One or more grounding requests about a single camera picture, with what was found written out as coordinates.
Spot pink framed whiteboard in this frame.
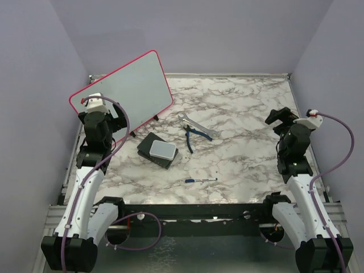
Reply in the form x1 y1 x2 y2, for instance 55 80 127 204
69 50 173 133

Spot blue whiteboard marker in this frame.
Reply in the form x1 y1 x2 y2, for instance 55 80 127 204
185 178 218 183

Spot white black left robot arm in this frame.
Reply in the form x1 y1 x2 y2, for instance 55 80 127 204
41 103 246 272

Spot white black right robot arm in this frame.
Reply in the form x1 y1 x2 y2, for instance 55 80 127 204
261 107 355 272

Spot silver open-end wrench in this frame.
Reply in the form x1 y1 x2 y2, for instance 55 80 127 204
178 113 220 138

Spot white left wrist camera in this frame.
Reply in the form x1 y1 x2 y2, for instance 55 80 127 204
81 93 108 114

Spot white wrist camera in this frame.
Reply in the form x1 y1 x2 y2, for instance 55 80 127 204
81 93 108 114
293 110 324 130

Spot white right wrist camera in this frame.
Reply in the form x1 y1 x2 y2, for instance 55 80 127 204
293 110 324 130

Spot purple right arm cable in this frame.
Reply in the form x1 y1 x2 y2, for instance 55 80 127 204
261 112 355 273

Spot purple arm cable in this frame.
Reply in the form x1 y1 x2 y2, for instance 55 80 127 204
61 96 162 273
261 112 355 273

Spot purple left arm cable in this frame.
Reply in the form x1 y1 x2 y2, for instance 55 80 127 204
61 96 162 273

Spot aluminium table edge frame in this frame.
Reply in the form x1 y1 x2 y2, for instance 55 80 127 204
58 72 332 205

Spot blue handled pliers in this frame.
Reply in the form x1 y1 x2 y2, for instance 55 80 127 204
183 124 213 154

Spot black front mounting rail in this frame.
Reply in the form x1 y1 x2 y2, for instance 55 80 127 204
122 204 278 238

